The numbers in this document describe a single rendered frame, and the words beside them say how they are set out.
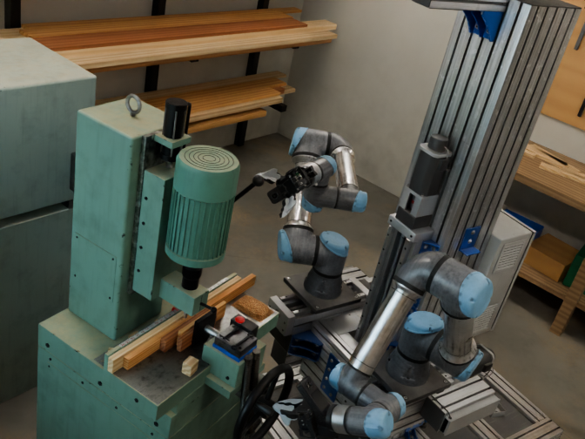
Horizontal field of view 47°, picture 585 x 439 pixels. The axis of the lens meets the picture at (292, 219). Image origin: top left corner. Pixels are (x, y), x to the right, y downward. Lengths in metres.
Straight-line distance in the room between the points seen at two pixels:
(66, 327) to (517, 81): 1.60
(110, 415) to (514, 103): 1.58
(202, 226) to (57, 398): 0.89
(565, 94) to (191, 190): 3.31
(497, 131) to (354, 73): 3.36
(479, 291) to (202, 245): 0.76
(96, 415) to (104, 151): 0.86
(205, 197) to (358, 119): 3.78
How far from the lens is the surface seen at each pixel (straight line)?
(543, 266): 4.54
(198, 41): 4.34
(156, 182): 1.93
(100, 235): 2.12
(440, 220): 2.32
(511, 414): 3.43
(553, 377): 4.15
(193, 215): 1.87
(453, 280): 1.85
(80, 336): 2.31
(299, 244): 2.50
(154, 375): 2.04
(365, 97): 5.46
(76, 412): 2.43
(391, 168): 5.44
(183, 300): 2.09
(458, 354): 2.16
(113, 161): 1.97
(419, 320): 2.25
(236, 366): 2.03
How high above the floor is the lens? 2.31
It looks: 29 degrees down
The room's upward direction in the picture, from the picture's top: 13 degrees clockwise
